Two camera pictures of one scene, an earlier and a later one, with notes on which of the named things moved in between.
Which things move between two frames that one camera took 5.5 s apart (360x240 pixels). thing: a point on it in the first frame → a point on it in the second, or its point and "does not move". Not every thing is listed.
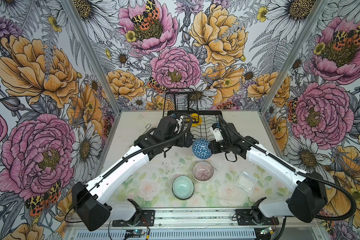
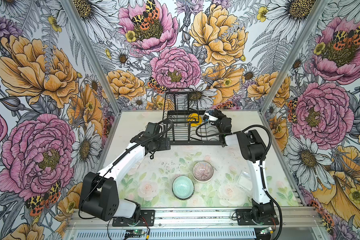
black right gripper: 214,148 → 219,114
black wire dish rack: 180,101 does not move
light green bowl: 183,187 does not move
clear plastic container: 247,182 does not move
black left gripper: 188,139 → 162,147
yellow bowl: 196,119 does not move
